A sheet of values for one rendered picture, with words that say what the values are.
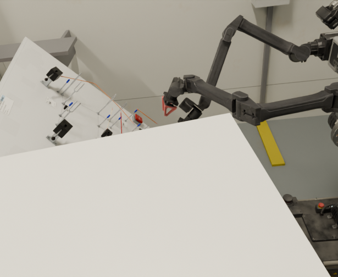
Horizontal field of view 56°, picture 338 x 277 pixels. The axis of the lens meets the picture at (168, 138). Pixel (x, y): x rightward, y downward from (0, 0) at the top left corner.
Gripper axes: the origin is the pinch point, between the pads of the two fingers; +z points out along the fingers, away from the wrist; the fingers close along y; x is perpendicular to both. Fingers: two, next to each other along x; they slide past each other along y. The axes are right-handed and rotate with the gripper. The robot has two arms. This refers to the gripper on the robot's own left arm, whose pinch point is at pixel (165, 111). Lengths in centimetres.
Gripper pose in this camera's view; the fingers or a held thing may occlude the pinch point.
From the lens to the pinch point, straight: 168.7
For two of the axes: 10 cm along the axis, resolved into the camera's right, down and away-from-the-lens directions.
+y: 1.8, 6.1, -7.7
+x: 9.2, 1.8, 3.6
